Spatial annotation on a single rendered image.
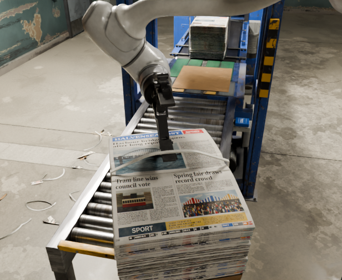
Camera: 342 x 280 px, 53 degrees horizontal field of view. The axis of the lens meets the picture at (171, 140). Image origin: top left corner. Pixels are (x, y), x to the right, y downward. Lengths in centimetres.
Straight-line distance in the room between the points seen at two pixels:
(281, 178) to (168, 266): 219
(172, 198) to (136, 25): 44
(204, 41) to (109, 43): 197
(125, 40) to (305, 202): 206
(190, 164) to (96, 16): 44
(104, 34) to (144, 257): 55
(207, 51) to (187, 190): 219
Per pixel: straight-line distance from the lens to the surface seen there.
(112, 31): 92
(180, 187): 77
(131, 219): 71
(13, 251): 240
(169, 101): 71
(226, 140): 169
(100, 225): 125
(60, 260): 124
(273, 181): 283
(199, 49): 288
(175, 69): 261
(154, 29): 277
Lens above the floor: 166
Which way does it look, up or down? 31 degrees down
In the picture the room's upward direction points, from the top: straight up
